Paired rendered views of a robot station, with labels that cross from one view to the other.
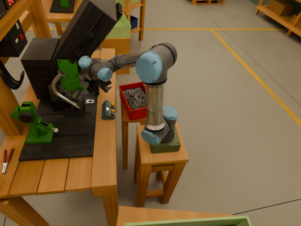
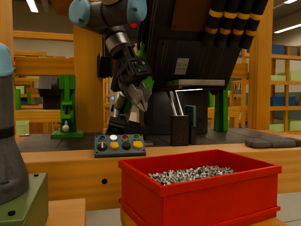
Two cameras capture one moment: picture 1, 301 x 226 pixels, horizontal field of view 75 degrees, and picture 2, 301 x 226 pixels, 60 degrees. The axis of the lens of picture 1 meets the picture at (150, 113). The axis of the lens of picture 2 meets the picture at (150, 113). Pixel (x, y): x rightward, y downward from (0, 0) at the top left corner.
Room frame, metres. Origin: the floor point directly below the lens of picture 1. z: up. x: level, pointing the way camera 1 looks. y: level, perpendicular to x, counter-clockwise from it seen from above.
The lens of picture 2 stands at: (1.09, -0.48, 1.08)
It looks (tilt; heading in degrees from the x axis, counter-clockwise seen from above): 4 degrees down; 91
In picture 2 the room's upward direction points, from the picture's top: straight up
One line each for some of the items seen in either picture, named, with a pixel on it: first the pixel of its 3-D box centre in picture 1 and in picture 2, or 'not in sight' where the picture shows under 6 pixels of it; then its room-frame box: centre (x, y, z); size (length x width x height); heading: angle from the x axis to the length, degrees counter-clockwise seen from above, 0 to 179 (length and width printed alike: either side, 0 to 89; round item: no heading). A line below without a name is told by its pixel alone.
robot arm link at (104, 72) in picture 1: (103, 71); (93, 15); (0.91, 0.30, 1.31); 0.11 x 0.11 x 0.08; 62
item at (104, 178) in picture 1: (107, 102); (176, 172); (1.16, 0.37, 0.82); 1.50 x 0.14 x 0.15; 13
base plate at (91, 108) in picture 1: (70, 96); (156, 139); (1.10, 0.64, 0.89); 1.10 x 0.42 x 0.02; 13
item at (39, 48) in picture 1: (48, 69); (171, 97); (1.17, 0.80, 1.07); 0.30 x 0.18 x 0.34; 13
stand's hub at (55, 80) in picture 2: (26, 118); (55, 86); (0.65, 0.67, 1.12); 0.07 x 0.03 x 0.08; 103
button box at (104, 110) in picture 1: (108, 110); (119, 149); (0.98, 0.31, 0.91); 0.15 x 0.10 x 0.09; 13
